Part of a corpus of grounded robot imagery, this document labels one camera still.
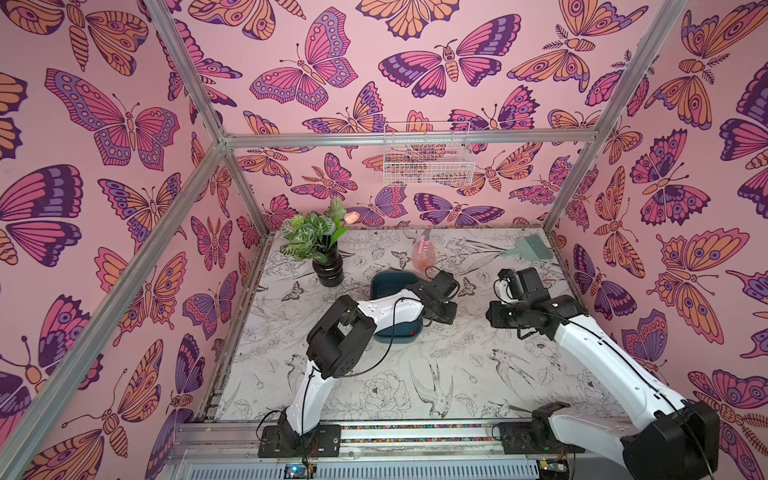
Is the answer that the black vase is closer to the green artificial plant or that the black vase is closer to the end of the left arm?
the green artificial plant

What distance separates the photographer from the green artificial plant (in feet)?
2.78

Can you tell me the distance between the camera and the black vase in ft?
3.13

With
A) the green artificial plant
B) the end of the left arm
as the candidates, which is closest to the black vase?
the green artificial plant

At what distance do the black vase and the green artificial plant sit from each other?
32mm
